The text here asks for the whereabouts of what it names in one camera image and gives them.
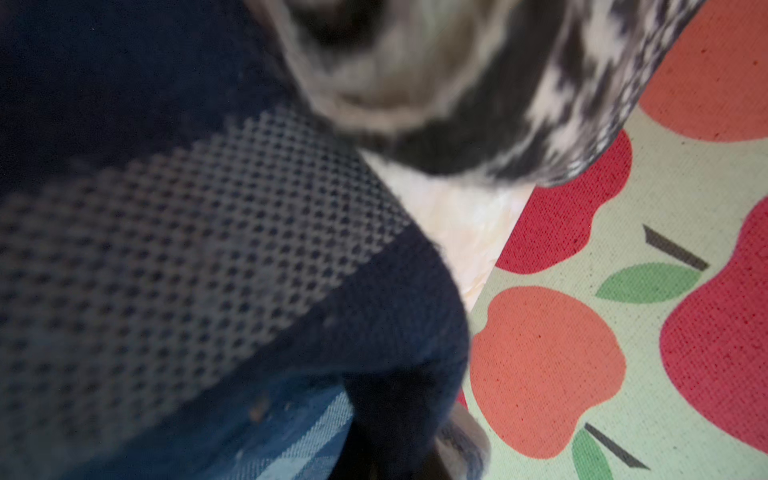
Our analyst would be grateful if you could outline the navy blue plaid scarf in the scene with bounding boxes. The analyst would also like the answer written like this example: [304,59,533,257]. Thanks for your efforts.
[1,1,490,479]

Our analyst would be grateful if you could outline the black white houndstooth scarf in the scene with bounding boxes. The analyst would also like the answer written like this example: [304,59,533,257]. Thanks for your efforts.
[247,0,701,187]

